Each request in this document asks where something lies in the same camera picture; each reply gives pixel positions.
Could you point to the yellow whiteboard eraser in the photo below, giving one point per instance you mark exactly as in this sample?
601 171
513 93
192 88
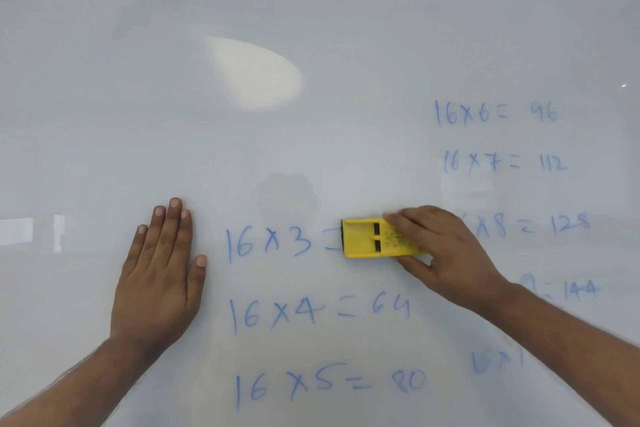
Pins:
361 239

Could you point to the person's right thumb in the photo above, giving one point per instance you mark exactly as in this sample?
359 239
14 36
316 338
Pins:
416 270

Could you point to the person's left hand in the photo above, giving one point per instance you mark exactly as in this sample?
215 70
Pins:
155 291

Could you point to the person's right hand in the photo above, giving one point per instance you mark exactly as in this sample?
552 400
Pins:
460 261

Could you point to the person's left forearm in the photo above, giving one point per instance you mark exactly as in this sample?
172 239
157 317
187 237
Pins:
65 386

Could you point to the person's right forearm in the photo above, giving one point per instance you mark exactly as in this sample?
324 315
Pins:
570 351

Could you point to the white glossy whiteboard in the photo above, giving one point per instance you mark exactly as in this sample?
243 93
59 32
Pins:
300 16

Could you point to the person's left thumb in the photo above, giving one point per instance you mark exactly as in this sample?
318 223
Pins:
196 279

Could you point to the person's left little finger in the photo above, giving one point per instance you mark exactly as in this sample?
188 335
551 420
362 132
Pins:
135 251

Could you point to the person's left middle finger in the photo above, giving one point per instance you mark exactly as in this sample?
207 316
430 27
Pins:
169 231

